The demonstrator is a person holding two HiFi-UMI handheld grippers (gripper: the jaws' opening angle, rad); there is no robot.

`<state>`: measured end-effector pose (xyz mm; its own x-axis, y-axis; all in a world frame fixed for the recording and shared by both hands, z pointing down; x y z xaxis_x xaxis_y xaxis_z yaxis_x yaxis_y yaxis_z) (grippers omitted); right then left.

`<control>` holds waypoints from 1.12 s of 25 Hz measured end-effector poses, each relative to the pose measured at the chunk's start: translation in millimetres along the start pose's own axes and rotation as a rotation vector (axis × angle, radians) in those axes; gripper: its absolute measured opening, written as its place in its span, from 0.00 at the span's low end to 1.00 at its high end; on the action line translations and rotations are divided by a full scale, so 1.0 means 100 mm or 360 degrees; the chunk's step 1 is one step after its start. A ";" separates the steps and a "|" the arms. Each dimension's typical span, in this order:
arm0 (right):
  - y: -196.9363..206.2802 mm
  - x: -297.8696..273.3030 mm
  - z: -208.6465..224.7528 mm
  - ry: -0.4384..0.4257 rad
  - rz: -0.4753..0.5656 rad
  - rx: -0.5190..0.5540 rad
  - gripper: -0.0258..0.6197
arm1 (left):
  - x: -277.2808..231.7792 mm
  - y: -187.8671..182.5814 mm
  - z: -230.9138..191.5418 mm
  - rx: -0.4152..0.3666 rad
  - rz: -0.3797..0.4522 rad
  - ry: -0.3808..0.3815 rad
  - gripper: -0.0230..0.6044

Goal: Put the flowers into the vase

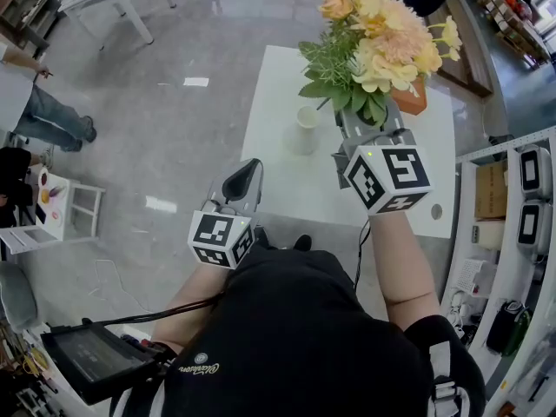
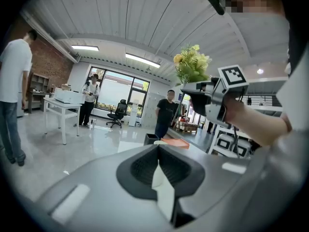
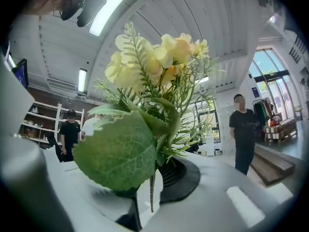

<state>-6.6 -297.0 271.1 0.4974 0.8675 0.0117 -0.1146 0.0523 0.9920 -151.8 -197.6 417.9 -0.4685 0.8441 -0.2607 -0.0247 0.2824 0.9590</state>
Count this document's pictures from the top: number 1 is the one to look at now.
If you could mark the wooden cabinet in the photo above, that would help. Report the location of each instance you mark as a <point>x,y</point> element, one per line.
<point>26,7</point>

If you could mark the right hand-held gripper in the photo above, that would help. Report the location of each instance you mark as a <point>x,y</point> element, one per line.
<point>391,176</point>

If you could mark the person's left forearm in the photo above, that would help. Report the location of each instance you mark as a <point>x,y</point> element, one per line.
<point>191,311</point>

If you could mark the white side cart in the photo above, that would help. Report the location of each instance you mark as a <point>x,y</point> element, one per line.
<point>78,207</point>

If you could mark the orange fruit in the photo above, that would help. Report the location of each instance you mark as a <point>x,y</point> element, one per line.
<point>45,196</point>

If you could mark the brown round plate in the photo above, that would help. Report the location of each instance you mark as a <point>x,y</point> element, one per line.
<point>43,177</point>

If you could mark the cream box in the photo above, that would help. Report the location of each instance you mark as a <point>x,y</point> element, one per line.
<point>491,235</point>

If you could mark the white paper sheet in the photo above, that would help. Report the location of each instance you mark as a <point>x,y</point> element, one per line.
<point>196,82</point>

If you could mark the orange box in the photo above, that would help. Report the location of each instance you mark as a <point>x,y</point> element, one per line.
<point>412,100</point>

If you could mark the black floor adapter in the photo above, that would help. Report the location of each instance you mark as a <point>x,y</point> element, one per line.
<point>501,140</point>

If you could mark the person's black shoe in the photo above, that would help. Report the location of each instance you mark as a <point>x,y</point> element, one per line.
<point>302,243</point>

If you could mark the grey beanbag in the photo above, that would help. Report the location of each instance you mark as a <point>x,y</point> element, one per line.
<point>17,295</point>

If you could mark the wooden platform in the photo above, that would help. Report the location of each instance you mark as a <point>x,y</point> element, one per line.
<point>469,59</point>

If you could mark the purple toy vegetable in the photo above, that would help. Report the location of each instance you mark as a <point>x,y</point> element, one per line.
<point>56,191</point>

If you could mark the person's black clothed torso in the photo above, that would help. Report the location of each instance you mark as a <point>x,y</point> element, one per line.
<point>295,341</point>

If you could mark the black and green bag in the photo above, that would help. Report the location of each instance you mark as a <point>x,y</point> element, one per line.
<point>508,328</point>

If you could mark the grey device with black lid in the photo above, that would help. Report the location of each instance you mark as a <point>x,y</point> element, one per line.
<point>532,228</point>
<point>533,172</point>

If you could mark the yellow and peach flowers bouquet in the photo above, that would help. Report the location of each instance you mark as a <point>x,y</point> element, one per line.
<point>382,50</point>

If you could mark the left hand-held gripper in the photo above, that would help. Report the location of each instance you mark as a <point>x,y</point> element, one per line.
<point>217,233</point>

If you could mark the white shelf unit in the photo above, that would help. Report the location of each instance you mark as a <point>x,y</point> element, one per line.
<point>499,276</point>

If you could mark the white perforated basket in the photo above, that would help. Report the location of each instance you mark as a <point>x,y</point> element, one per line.
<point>471,276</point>

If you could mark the white flat panel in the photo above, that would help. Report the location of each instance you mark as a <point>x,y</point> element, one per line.
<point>26,239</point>

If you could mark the black tablet screen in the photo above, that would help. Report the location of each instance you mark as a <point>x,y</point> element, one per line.
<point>95,359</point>

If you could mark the white vase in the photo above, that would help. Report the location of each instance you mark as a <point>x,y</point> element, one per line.
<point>304,133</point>

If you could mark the white table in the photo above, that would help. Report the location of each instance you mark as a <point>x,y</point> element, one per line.
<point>295,189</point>

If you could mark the pink round item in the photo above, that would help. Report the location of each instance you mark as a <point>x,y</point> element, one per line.
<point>56,215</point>

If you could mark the wooden crates with goods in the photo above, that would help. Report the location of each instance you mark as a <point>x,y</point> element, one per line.
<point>514,20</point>

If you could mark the person's right forearm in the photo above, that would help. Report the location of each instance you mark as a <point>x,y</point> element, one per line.
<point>404,267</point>

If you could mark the cardboard box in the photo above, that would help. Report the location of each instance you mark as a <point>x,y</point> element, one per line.
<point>491,189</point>

